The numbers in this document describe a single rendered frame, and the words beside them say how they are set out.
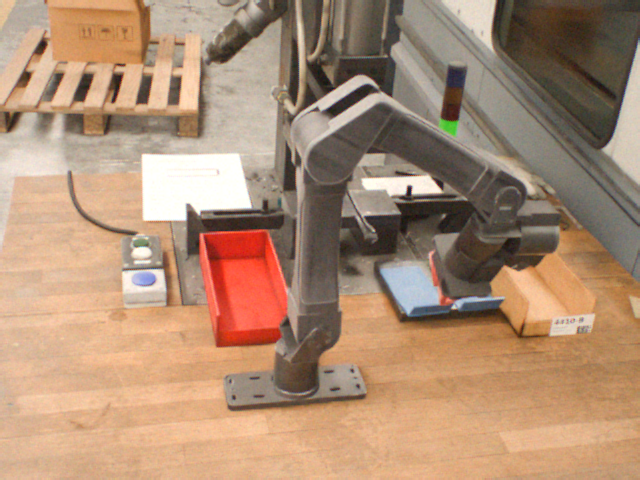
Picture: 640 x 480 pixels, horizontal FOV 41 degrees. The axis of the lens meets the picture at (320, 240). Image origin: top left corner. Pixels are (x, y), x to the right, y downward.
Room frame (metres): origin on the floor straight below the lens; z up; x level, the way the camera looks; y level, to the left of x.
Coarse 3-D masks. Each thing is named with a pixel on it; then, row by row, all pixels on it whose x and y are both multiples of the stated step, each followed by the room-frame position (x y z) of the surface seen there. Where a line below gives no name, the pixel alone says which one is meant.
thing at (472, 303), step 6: (462, 300) 1.19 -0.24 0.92; (468, 300) 1.16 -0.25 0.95; (474, 300) 1.16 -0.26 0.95; (480, 300) 1.16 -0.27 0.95; (486, 300) 1.16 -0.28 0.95; (492, 300) 1.17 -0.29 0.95; (498, 300) 1.17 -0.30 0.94; (456, 306) 1.18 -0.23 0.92; (462, 306) 1.16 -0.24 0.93; (468, 306) 1.17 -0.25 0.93; (474, 306) 1.17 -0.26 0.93; (480, 306) 1.17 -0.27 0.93; (486, 306) 1.18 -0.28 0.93; (492, 306) 1.18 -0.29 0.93; (498, 306) 1.18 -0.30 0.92
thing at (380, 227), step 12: (288, 216) 1.35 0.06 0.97; (288, 228) 1.34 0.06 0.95; (348, 228) 1.45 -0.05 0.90; (384, 228) 1.36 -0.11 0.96; (396, 228) 1.37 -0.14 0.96; (288, 240) 1.34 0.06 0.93; (360, 240) 1.37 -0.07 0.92; (384, 240) 1.36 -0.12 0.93; (396, 240) 1.37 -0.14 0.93; (288, 252) 1.33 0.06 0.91; (360, 252) 1.36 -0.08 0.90; (372, 252) 1.36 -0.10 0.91; (384, 252) 1.36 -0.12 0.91
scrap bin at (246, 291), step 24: (216, 240) 1.29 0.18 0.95; (240, 240) 1.30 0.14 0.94; (264, 240) 1.31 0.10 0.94; (216, 264) 1.27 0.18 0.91; (240, 264) 1.28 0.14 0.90; (264, 264) 1.29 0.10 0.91; (216, 288) 1.20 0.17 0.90; (240, 288) 1.20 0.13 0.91; (264, 288) 1.21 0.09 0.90; (216, 312) 1.05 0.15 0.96; (240, 312) 1.13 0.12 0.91; (264, 312) 1.14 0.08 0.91; (216, 336) 1.04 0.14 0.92; (240, 336) 1.05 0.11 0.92; (264, 336) 1.06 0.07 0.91
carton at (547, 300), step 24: (552, 264) 1.30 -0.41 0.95; (504, 288) 1.21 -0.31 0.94; (528, 288) 1.28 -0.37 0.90; (552, 288) 1.28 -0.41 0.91; (576, 288) 1.21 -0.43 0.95; (504, 312) 1.19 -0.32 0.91; (528, 312) 1.20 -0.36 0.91; (552, 312) 1.21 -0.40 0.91; (576, 312) 1.20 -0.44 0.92; (528, 336) 1.14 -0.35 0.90
